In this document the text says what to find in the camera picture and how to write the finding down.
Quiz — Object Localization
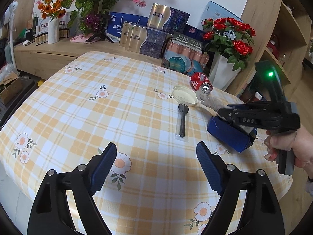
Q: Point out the shrink-wrapped pack teal print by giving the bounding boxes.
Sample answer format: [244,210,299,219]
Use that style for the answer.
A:
[161,42,209,76]

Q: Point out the black plastic spork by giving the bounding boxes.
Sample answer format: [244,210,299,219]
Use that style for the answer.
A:
[176,103,188,138]

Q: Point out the row of small brown bottles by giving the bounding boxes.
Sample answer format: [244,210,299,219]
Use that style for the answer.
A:
[59,26,72,39]
[34,31,48,46]

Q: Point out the person's right hand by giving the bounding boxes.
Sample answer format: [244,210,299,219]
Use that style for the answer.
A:
[264,125,313,170]

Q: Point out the white ribbed vase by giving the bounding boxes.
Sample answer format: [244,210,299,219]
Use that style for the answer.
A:
[48,17,60,44]

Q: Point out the low wooden cabinet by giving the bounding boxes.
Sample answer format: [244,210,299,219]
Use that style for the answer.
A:
[13,38,164,79]

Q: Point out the red rose bouquet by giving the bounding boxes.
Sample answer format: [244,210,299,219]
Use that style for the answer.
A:
[202,17,256,70]

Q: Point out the blue white carton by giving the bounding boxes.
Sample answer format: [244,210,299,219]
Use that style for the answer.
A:
[109,12,149,43]

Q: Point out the tall wooden shelf unit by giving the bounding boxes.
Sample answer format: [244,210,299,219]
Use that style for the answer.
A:
[225,0,313,103]

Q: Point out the black mini tripod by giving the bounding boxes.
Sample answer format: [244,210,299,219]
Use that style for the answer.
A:
[84,15,115,43]

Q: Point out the blue paper box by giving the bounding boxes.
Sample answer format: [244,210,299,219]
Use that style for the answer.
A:
[207,116,257,153]

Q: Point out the white standing fan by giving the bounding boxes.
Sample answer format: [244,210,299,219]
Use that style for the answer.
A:
[4,1,20,74]

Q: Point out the black green box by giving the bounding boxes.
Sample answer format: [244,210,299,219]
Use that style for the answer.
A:
[171,31,204,53]

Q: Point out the dark green paper bag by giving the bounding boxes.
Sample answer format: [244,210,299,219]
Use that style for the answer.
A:
[23,17,40,43]

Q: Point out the clear round plastic lid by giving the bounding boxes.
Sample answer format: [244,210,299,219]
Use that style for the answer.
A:
[172,85,198,106]

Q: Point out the pink cloth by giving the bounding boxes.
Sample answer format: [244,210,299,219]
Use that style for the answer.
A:
[70,35,92,43]

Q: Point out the purple artificial flower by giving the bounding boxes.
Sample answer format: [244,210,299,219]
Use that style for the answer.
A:
[83,13,102,30]

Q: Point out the orange artificial flowers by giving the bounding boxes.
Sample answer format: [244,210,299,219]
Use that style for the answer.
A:
[38,0,66,21]

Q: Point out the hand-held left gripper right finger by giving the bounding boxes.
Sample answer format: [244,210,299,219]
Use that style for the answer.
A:
[196,141,286,235]

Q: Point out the red drink can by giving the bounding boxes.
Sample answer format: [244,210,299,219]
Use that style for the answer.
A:
[191,72,213,95]

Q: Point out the cardboard box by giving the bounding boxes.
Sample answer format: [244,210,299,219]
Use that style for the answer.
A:
[0,77,23,104]

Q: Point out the clear plastic wrapper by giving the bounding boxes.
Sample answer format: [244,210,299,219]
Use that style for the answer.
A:
[195,89,229,117]

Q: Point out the black storage bin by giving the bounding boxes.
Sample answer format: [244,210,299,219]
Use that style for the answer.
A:
[0,77,47,125]

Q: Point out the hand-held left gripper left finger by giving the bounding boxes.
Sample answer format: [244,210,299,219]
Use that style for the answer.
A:
[27,142,117,235]

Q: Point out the light blue flat box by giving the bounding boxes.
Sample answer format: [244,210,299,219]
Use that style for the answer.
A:
[200,1,245,33]

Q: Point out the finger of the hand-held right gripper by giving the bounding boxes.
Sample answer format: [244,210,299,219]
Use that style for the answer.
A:
[217,108,282,131]
[227,101,282,118]

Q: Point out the small navy box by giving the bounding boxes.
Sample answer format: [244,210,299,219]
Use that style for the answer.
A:
[183,24,204,38]

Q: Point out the white label box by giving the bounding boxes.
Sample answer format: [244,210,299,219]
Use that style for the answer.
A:
[39,20,74,33]

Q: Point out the white angular vase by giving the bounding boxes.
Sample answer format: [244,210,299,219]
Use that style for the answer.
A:
[208,52,242,91]

